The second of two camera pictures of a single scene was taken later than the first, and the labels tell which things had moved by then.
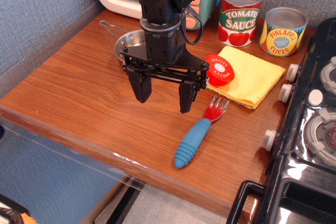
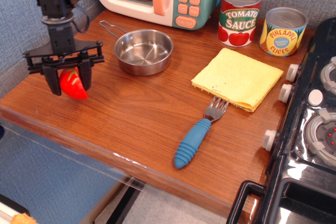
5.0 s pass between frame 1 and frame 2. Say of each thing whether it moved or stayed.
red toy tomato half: moved
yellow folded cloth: stayed
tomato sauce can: stayed
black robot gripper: moved
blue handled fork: stayed
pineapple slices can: stayed
